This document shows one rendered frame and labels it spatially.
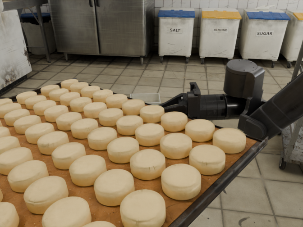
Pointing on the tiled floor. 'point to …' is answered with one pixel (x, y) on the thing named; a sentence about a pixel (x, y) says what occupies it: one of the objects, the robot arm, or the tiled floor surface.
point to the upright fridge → (103, 27)
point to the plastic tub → (147, 97)
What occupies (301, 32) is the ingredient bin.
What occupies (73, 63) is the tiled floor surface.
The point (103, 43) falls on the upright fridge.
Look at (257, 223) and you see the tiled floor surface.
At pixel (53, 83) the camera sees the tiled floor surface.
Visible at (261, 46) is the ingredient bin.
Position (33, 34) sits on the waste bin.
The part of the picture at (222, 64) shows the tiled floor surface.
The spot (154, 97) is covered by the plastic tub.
